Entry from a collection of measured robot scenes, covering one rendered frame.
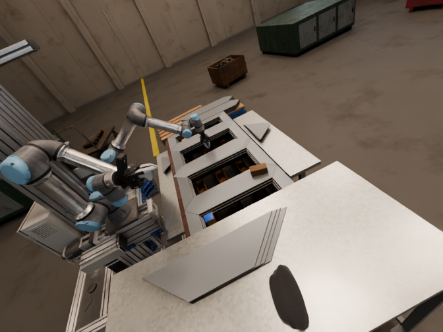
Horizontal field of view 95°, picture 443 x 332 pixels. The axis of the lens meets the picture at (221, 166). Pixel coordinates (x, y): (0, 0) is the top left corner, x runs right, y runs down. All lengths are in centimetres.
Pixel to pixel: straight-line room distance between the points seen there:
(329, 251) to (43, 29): 1239
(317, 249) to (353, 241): 13
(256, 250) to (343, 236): 35
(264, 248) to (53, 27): 1210
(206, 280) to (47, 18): 1209
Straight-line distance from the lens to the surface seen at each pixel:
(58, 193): 126
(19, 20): 1270
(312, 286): 88
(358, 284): 90
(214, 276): 94
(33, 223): 177
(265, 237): 95
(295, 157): 174
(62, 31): 1232
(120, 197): 112
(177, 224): 171
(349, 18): 751
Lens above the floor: 189
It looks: 38 degrees down
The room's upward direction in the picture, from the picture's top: 24 degrees counter-clockwise
